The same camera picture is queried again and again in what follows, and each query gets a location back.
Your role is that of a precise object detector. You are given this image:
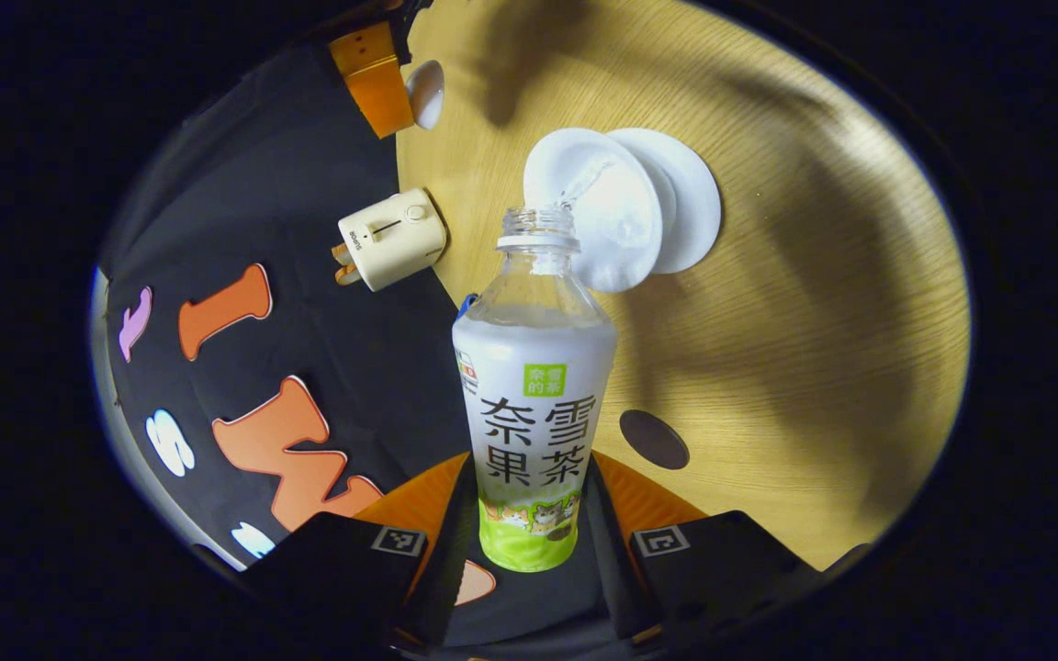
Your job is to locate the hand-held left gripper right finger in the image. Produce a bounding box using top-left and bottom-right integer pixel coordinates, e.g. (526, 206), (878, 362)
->
(584, 450), (831, 651)

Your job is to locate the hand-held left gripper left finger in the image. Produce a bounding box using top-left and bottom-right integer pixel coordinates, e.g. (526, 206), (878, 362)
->
(237, 452), (484, 657)

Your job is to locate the white teacup lid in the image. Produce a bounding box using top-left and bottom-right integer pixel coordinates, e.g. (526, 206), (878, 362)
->
(405, 60), (445, 130)

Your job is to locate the dark round coaster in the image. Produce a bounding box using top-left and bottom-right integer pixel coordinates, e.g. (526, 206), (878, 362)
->
(619, 409), (691, 471)

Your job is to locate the clear water bottle green label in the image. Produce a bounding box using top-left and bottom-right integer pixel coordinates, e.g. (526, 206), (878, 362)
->
(452, 207), (619, 573)

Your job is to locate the white teacup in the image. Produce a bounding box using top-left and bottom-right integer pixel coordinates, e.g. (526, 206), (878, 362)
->
(523, 128), (664, 294)

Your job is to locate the cream toaster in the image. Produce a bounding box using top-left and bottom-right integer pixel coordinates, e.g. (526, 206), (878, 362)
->
(337, 188), (448, 293)

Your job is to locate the black backdrop cloth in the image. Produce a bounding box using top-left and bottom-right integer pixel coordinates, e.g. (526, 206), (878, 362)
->
(93, 41), (603, 648)

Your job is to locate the white saucer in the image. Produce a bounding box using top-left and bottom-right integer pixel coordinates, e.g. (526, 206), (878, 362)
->
(607, 128), (723, 275)

